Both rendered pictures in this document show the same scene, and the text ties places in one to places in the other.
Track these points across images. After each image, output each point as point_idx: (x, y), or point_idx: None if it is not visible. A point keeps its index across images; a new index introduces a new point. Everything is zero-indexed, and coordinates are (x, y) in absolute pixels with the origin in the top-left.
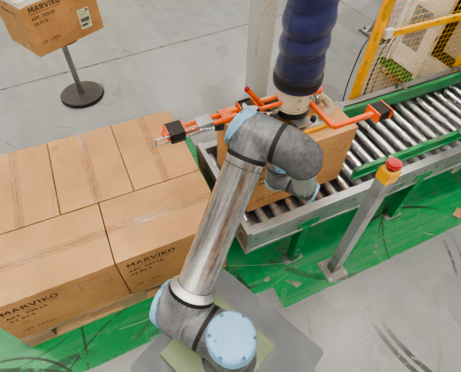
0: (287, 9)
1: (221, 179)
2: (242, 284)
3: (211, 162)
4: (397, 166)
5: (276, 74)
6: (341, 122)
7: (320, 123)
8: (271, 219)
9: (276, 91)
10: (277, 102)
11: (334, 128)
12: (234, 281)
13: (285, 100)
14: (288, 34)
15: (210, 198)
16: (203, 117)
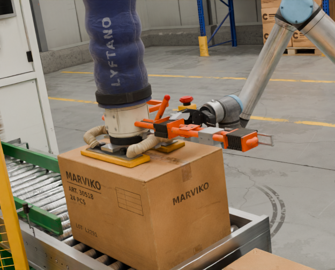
0: (122, 17)
1: (334, 25)
2: None
3: (173, 267)
4: (190, 96)
5: (136, 90)
6: (161, 100)
7: None
8: (234, 213)
9: (132, 118)
10: (147, 119)
11: (168, 103)
12: None
13: (146, 114)
14: (134, 37)
15: None
16: (207, 130)
